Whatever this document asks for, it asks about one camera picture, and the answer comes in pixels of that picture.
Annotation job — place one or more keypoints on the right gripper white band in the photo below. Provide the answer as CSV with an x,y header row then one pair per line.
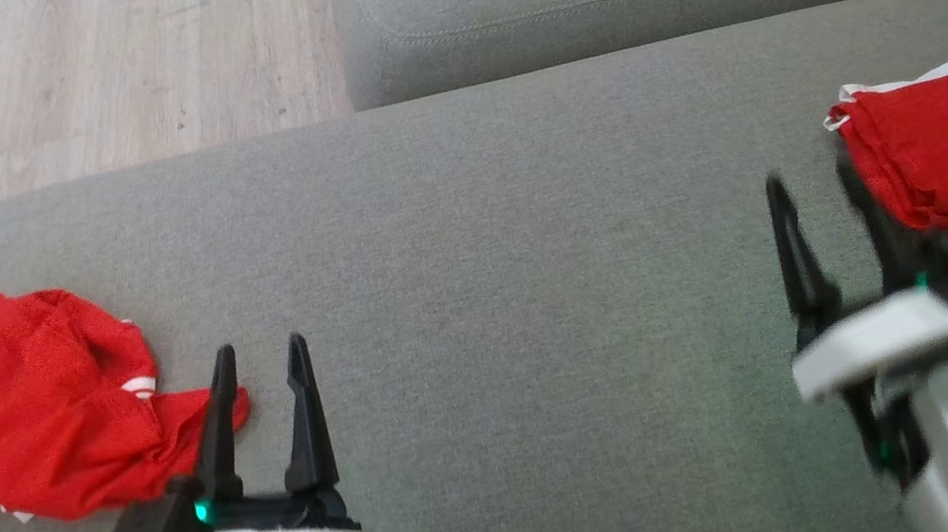
x,y
881,337

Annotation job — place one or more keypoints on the red basketball jersey white trim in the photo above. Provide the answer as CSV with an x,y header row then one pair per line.
x,y
18,419

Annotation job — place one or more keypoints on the large grey sofa seat cushion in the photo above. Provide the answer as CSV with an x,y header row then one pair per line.
x,y
518,297

